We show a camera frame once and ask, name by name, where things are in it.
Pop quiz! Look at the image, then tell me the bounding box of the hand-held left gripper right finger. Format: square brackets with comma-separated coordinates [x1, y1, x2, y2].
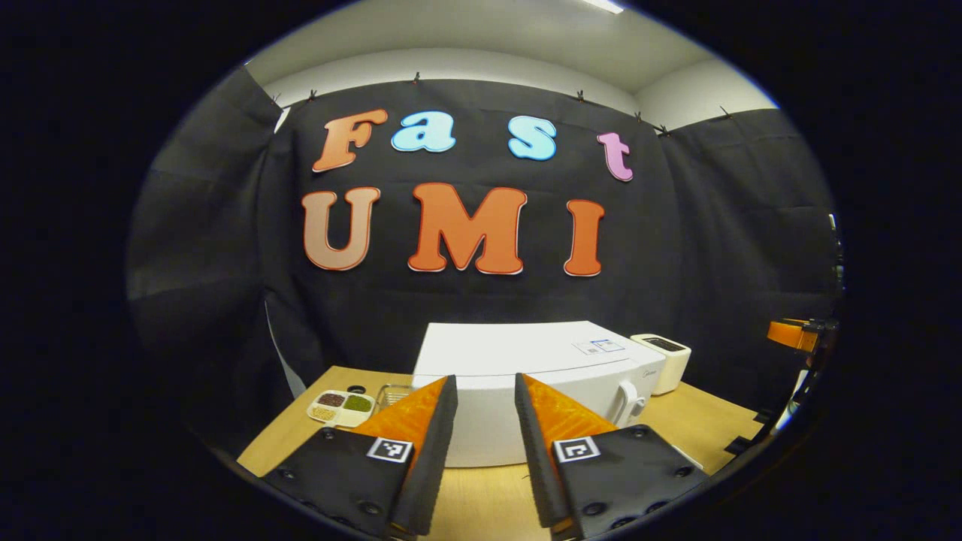
[514, 372, 712, 541]

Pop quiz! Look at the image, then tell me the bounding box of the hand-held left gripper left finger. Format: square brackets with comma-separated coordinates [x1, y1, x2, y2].
[261, 374, 459, 539]

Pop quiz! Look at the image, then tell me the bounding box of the white microwave oven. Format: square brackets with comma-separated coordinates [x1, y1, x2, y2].
[411, 321, 668, 469]

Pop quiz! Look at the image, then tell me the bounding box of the white divided dish of grains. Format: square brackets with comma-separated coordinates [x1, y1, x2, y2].
[306, 388, 376, 429]

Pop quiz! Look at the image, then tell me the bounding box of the white toaster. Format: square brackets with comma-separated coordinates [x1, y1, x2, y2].
[630, 334, 692, 397]

